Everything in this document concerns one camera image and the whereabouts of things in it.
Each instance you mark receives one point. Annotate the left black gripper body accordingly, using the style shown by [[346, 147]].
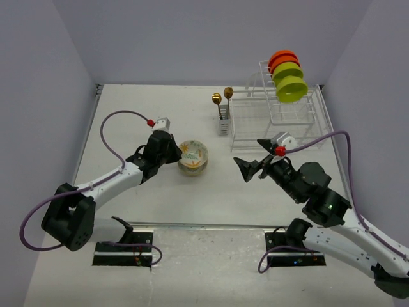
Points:
[[170, 155]]

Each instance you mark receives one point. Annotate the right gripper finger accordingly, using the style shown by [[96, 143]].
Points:
[[247, 169], [267, 144]]

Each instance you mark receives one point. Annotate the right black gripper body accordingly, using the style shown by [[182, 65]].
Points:
[[280, 173]]

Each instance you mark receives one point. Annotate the floral white bowl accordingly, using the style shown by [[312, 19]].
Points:
[[194, 153]]

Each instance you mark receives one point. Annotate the blue yellow patterned bowl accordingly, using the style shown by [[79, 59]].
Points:
[[189, 171]]

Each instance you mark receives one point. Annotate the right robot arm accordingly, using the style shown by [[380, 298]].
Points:
[[332, 226]]

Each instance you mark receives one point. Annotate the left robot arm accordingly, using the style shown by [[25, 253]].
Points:
[[70, 217]]

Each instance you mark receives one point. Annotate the green bowl front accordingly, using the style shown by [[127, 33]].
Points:
[[291, 89]]

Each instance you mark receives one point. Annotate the gold spoon right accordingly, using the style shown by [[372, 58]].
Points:
[[228, 93]]

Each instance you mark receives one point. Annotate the gold spoon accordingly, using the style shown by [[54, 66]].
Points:
[[228, 93], [217, 99]]

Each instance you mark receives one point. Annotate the gold spoon left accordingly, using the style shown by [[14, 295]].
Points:
[[217, 99]]

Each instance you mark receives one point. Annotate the green bowl back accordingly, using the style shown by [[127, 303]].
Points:
[[287, 69]]

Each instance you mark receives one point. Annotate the orange bowl front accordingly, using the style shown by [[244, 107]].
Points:
[[284, 58]]

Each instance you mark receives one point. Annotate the orange bowl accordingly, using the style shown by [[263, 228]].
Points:
[[284, 58], [281, 53]]

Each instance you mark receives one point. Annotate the orange bowl back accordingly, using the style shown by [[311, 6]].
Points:
[[281, 53]]

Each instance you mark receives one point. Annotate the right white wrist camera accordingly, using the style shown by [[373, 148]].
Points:
[[284, 139]]

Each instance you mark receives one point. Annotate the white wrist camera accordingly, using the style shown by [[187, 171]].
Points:
[[162, 124], [284, 139]]

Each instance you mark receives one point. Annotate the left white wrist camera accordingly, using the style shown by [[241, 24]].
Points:
[[162, 124]]

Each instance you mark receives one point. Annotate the white wire dish rack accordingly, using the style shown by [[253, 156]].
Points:
[[256, 113]]

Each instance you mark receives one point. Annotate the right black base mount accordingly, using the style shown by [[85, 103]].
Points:
[[289, 257]]

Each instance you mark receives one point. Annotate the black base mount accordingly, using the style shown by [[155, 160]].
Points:
[[289, 257], [128, 249]]

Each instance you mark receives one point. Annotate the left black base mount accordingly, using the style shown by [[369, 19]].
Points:
[[128, 249]]

